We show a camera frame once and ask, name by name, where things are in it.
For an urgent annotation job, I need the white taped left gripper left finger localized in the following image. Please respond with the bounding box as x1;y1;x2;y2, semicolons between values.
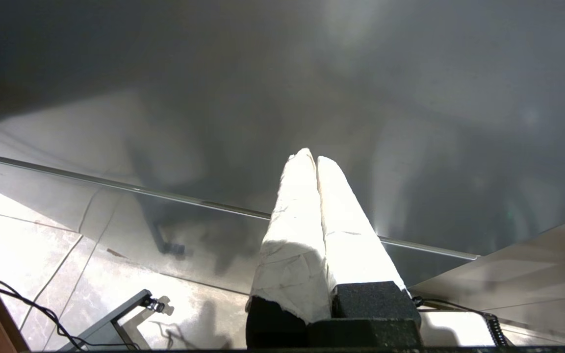
245;148;333;350

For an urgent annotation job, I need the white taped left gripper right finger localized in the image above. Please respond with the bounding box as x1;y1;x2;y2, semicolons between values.
316;155;421;324

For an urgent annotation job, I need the stainless steel refrigerator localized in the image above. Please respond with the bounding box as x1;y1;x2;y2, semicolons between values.
0;0;565;296

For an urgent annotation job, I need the grey metal stand leg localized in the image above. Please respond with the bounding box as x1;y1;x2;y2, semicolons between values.
59;289;153;352

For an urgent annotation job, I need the white cabinet side panel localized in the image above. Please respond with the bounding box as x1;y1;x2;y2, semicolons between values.
409;211;565;342

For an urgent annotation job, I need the black coiled cable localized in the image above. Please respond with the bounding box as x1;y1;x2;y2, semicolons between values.
412;296;510;348

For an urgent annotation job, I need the thin black floor cable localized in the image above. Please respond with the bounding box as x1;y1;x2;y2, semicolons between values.
0;277;141;352

